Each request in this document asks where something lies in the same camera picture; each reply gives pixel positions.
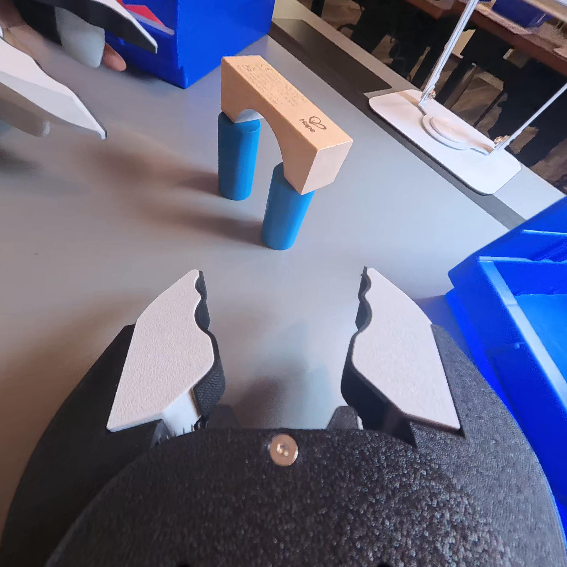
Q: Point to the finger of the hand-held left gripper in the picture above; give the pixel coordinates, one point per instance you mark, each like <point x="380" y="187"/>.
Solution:
<point x="115" y="17"/>
<point x="40" y="93"/>

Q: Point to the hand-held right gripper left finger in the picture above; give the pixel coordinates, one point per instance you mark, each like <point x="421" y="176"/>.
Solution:
<point x="164" y="354"/>

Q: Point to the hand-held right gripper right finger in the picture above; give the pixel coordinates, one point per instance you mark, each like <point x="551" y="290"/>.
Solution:
<point x="398" y="359"/>

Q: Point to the blue plastic bin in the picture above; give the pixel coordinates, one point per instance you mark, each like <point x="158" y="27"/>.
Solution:
<point x="531" y="332"/>
<point x="212" y="40"/>

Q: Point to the blue wooden cylinder block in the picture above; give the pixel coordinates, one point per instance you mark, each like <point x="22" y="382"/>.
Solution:
<point x="285" y="217"/>
<point x="239" y="159"/>

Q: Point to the natural wooden arch block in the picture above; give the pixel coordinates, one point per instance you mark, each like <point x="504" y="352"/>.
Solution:
<point x="283" y="110"/>

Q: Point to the person's left hand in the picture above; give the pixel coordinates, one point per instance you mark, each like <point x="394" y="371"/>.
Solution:
<point x="114" y="60"/>

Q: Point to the white document stand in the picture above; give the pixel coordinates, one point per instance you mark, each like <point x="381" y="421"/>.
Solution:
<point x="452" y="146"/>

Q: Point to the wooden table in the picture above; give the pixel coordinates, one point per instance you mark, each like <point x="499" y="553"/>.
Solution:
<point x="509" y="31"/>

